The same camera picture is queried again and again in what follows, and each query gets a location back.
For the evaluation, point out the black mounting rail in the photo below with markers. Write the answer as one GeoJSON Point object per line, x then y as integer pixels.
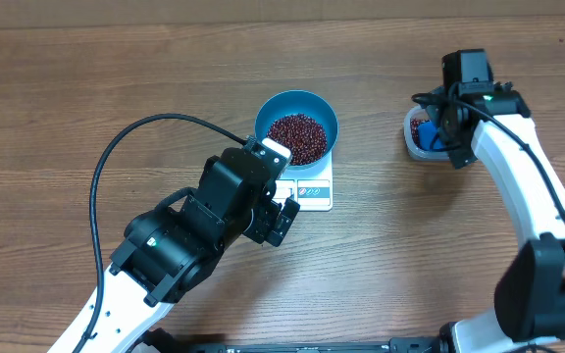
{"type": "Point", "coordinates": [158, 340]}

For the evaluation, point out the teal metal bowl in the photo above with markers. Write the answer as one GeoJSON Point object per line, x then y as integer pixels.
{"type": "Point", "coordinates": [298, 102]}

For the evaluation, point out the red beans in bowl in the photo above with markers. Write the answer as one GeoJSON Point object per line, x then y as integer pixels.
{"type": "Point", "coordinates": [302, 135]}

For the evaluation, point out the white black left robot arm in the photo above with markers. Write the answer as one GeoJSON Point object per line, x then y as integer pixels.
{"type": "Point", "coordinates": [169, 250]}

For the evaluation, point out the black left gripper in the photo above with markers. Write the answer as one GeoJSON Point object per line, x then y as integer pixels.
{"type": "Point", "coordinates": [266, 212]}

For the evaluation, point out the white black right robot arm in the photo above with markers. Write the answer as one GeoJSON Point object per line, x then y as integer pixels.
{"type": "Point", "coordinates": [480, 119]}

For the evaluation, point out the blue plastic measuring scoop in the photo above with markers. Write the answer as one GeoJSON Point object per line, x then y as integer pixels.
{"type": "Point", "coordinates": [428, 137]}

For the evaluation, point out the clear plastic container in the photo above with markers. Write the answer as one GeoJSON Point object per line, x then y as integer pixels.
{"type": "Point", "coordinates": [416, 152]}

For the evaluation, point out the white digital kitchen scale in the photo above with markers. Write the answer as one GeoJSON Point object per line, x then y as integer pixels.
{"type": "Point", "coordinates": [311, 186]}

